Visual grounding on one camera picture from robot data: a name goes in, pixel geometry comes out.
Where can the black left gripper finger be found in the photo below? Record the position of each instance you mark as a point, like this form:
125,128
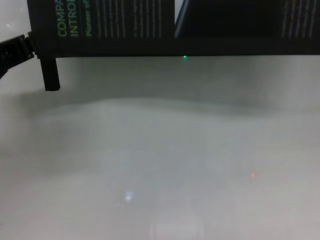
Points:
45,47

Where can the black company introduction poster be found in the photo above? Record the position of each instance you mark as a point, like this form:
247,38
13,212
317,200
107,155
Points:
200,45

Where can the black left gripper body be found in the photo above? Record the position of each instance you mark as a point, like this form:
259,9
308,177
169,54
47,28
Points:
15,52

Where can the short black tape strip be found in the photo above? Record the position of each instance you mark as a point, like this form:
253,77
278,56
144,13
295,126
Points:
51,75

